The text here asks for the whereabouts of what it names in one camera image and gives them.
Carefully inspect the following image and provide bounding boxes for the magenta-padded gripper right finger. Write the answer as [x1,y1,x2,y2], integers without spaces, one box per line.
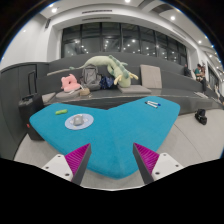
[132,142,184,186]

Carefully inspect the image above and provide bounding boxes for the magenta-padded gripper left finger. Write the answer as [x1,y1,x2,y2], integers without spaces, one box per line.
[41,142,93,186]

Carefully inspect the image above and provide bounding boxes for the grey white computer mouse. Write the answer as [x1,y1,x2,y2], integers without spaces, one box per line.
[72,114,84,127]

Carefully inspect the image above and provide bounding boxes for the round light blue mouse pad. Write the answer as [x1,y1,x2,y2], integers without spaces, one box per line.
[64,113,95,131]

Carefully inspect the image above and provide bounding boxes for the small green case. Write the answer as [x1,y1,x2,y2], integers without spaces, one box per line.
[54,108,69,116]

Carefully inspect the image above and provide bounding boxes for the black bag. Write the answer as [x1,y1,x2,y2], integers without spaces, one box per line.
[194,108,208,126]

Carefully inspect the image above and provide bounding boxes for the blue-capped white marker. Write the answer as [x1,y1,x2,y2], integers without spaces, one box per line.
[147,100,162,107]

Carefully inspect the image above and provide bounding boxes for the black wheeled suitcase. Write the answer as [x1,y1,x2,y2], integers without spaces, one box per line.
[18,70,45,141]

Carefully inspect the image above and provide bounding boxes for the flat grey seat cushion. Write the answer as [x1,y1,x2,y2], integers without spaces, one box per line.
[41,91,57,104]
[117,84,153,95]
[54,89,81,100]

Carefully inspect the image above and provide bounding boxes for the tan straw hat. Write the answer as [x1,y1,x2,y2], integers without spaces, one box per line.
[79,87,91,97]

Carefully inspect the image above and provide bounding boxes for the pink plush cushion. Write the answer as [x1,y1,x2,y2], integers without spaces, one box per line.
[60,73,82,93]

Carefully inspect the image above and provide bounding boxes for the upright grey seat cushion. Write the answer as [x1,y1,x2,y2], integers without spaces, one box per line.
[139,64,163,90]

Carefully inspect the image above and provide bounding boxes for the grey backpack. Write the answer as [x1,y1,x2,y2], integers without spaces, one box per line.
[79,63,102,92]

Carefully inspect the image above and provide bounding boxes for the dark blue patterned bag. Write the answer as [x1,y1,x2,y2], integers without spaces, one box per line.
[98,75,116,90]

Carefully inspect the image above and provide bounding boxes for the person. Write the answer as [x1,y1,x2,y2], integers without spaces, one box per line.
[183,63,193,78]
[194,63,208,94]

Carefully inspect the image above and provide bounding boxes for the green dragon plush toy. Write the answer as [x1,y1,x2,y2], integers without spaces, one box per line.
[69,54,139,89]

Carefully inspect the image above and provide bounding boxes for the ceiling lights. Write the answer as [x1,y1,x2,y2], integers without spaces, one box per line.
[19,0,223,59]

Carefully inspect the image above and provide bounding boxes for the dark glass window wall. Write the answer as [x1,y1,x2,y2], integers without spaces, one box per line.
[60,22,188,68]

